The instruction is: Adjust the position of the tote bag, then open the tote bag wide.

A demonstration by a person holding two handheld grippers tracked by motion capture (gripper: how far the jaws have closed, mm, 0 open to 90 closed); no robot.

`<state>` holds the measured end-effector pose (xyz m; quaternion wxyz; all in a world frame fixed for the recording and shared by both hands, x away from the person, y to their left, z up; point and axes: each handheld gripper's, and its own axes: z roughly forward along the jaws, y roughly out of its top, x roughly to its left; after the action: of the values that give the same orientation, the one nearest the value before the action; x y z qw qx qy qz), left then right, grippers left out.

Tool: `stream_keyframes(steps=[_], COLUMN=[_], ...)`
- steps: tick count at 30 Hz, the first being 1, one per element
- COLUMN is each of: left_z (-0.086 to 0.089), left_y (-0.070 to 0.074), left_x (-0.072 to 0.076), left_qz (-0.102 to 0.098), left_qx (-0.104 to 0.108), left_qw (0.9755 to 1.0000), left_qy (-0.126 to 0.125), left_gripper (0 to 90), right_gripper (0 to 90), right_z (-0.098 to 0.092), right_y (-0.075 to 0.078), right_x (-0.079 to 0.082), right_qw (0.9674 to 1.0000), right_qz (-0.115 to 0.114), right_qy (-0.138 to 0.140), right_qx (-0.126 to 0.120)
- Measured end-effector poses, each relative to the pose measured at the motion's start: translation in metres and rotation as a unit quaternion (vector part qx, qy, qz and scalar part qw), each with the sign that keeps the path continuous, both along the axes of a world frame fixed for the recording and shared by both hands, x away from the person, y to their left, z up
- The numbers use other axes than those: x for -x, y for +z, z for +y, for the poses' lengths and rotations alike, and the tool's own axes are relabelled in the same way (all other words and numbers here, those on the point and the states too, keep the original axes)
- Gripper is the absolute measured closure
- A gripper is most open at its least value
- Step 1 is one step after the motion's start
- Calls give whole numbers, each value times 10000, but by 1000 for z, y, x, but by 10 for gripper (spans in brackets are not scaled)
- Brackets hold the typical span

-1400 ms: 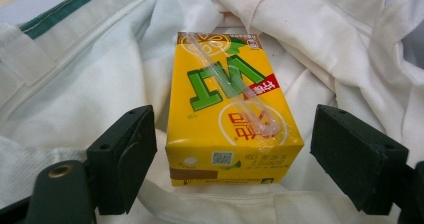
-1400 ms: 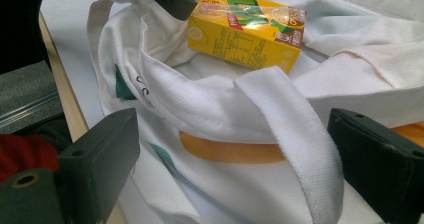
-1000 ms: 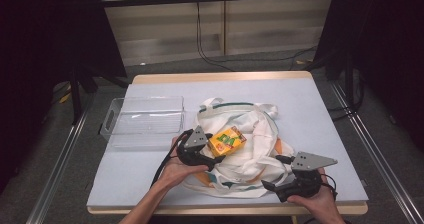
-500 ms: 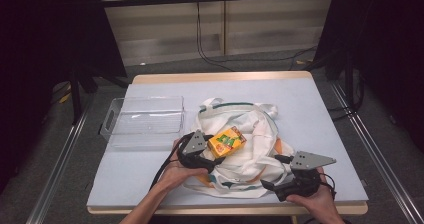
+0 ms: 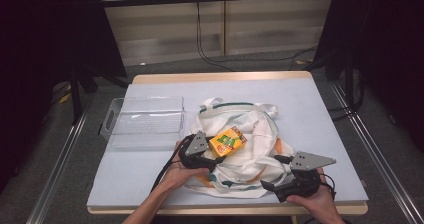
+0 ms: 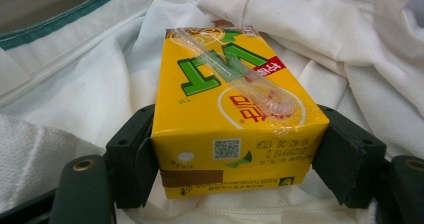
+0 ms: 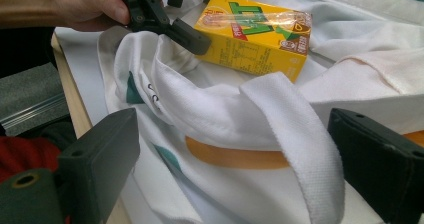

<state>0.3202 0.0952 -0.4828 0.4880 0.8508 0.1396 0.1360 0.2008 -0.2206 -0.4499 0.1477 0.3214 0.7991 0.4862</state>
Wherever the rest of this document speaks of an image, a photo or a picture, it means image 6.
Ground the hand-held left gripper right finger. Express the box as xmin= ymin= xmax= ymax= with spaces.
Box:
xmin=311 ymin=104 xmax=388 ymax=209

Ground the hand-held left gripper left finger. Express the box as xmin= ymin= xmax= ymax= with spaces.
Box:
xmin=105 ymin=103 xmax=160 ymax=209

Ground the white patterned tote bag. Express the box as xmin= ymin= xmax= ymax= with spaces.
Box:
xmin=0 ymin=0 xmax=424 ymax=224

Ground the yellow drink carton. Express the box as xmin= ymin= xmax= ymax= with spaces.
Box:
xmin=150 ymin=26 xmax=331 ymax=200

